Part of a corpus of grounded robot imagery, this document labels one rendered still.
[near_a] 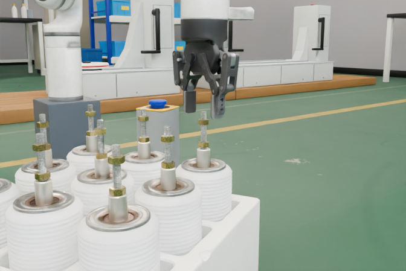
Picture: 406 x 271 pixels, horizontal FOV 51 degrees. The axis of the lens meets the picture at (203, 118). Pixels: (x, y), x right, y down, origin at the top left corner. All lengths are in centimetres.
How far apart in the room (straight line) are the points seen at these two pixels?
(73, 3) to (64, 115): 30
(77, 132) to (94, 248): 70
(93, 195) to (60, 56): 59
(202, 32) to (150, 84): 237
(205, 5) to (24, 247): 41
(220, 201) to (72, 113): 58
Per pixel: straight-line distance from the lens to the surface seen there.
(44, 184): 58
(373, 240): 110
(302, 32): 437
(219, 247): 62
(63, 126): 116
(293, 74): 396
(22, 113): 262
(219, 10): 66
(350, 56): 642
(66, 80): 117
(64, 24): 117
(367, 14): 631
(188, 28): 66
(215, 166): 70
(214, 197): 69
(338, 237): 109
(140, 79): 297
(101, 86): 284
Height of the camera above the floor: 46
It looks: 10 degrees down
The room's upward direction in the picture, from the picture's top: straight up
